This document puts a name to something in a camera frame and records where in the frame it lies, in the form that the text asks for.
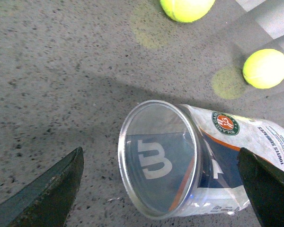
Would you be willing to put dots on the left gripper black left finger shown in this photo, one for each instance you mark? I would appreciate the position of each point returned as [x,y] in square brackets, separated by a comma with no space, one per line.
[46,201]

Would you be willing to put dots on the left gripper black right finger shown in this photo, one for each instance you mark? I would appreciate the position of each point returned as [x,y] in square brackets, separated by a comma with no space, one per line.
[264,186]

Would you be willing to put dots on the clear plastic tennis ball can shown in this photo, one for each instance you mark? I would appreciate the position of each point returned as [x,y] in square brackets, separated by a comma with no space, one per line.
[180,160]

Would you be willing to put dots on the middle tennis ball with logo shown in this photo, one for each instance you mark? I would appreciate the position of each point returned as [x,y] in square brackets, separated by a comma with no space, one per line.
[264,69]

